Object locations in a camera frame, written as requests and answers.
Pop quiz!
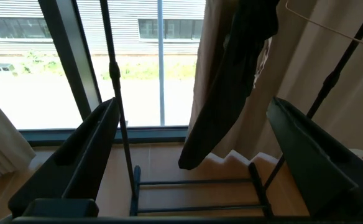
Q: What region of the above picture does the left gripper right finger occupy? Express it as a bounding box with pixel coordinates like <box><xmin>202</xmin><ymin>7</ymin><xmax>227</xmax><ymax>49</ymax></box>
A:
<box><xmin>267</xmin><ymin>96</ymin><xmax>363</xmax><ymax>218</ymax></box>

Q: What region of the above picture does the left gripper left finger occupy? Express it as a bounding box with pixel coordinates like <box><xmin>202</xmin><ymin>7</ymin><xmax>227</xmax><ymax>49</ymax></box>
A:
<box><xmin>7</xmin><ymin>98</ymin><xmax>121</xmax><ymax>218</ymax></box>

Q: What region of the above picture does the black garment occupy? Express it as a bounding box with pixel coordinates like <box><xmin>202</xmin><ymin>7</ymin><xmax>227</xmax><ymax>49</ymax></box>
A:
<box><xmin>178</xmin><ymin>0</ymin><xmax>281</xmax><ymax>170</ymax></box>

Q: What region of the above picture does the pink clothes hanger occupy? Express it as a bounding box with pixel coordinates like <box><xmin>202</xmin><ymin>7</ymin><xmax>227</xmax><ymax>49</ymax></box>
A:
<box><xmin>285</xmin><ymin>0</ymin><xmax>363</xmax><ymax>51</ymax></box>

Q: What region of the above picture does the black clothes rack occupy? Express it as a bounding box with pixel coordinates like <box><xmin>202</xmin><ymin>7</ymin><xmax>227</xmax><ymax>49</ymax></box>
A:
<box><xmin>99</xmin><ymin>0</ymin><xmax>363</xmax><ymax>218</ymax></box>

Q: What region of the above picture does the beige curtain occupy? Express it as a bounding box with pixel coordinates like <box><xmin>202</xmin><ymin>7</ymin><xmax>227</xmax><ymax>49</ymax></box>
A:
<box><xmin>0</xmin><ymin>90</ymin><xmax>36</xmax><ymax>181</ymax></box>
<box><xmin>186</xmin><ymin>0</ymin><xmax>363</xmax><ymax>162</ymax></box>

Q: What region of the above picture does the window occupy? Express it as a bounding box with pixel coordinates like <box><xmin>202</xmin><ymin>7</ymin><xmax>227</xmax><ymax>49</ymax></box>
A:
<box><xmin>0</xmin><ymin>0</ymin><xmax>207</xmax><ymax>147</ymax></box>

